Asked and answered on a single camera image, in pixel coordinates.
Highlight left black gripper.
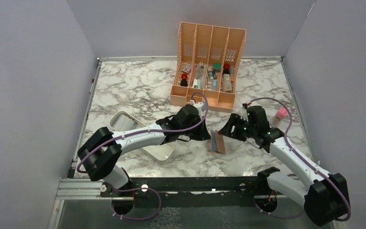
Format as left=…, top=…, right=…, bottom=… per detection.
left=180, top=115, right=211, bottom=141

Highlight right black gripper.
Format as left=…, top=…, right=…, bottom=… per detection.
left=218, top=113, right=257, bottom=142

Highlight brown leather card holder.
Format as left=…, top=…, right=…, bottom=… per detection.
left=210, top=130, right=226, bottom=154

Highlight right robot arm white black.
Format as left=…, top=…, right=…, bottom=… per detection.
left=219, top=106, right=351, bottom=226

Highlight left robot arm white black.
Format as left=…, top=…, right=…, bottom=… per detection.
left=76, top=101, right=211, bottom=196

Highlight stack of cards in tray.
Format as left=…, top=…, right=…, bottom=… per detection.
left=111, top=114, right=137, bottom=131

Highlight white plastic tray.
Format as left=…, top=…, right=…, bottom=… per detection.
left=108, top=111, right=175, bottom=164

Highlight pink cap small bottle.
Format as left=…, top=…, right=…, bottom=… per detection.
left=270, top=107, right=289, bottom=127

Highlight red black stamp left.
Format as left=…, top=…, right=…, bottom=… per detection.
left=180, top=73, right=188, bottom=87

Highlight red black stamp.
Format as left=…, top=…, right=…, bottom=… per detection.
left=180, top=73, right=188, bottom=87
left=223, top=63, right=230, bottom=74

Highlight red black stamp right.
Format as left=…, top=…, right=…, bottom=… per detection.
left=223, top=63, right=230, bottom=74

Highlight green cap bottle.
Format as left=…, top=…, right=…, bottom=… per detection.
left=213, top=63, right=221, bottom=72

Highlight peach desk organizer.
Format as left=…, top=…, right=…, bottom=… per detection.
left=170, top=22, right=246, bottom=113

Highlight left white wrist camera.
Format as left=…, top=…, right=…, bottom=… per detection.
left=190, top=99, right=208, bottom=117

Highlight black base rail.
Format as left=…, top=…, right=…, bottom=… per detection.
left=100, top=177, right=278, bottom=212

